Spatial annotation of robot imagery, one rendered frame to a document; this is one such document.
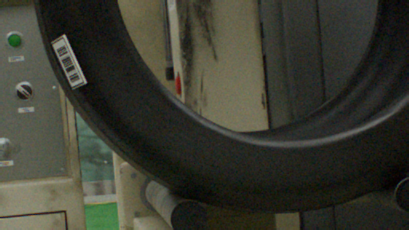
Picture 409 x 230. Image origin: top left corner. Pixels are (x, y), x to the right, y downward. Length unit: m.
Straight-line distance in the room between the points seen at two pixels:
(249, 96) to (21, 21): 0.57
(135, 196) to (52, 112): 0.46
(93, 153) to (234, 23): 9.01
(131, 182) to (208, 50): 0.24
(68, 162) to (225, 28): 0.53
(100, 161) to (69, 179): 8.61
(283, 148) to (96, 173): 9.43
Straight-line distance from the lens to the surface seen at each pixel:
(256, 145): 1.15
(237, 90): 1.57
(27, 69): 1.95
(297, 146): 1.16
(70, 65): 1.14
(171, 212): 1.19
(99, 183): 10.54
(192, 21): 1.56
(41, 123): 1.95
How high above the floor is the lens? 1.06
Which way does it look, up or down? 3 degrees down
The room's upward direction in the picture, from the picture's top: 5 degrees counter-clockwise
